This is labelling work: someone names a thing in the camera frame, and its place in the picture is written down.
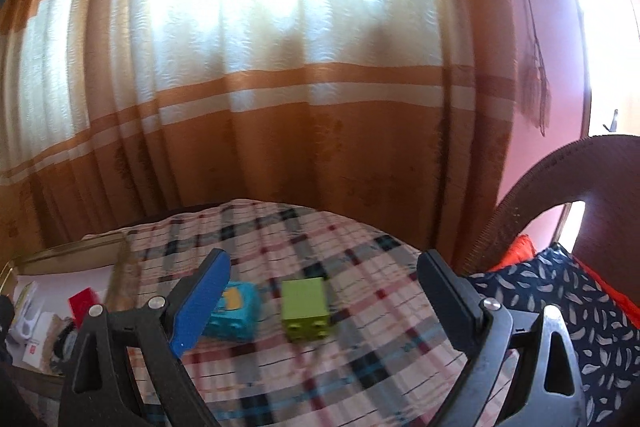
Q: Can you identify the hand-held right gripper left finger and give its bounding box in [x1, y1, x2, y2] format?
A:
[59, 248, 232, 427]

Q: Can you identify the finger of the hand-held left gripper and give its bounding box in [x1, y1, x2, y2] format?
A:
[0, 294, 16, 363]

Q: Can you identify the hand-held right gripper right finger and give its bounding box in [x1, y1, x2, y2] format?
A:
[416, 249, 587, 427]

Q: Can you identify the teal toy box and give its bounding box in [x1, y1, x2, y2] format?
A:
[200, 281, 262, 344]

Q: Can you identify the rectangular metal tin box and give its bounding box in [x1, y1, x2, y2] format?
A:
[0, 232, 133, 380]

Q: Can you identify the green toy block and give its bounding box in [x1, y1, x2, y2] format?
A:
[281, 277, 332, 342]

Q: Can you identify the white plastic item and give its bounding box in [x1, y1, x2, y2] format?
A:
[10, 282, 41, 343]

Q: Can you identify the white box with red mark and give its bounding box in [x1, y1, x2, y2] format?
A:
[20, 312, 56, 373]

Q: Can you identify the dark patterned box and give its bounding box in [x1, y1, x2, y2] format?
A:
[50, 317, 83, 373]

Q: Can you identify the white paper lining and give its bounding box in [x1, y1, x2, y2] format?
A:
[10, 264, 113, 310]

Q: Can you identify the plaid tablecloth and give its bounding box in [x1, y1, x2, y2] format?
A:
[30, 199, 521, 427]

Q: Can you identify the navy feather print cushion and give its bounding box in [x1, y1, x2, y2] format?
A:
[467, 244, 640, 427]

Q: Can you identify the brown wooden chair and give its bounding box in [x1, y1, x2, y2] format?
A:
[472, 134, 640, 313]

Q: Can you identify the beige and orange curtain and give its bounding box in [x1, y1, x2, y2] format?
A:
[0, 0, 526, 258]

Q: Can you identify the dark tasselled wall hanging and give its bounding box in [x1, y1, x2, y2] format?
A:
[504, 0, 553, 138]

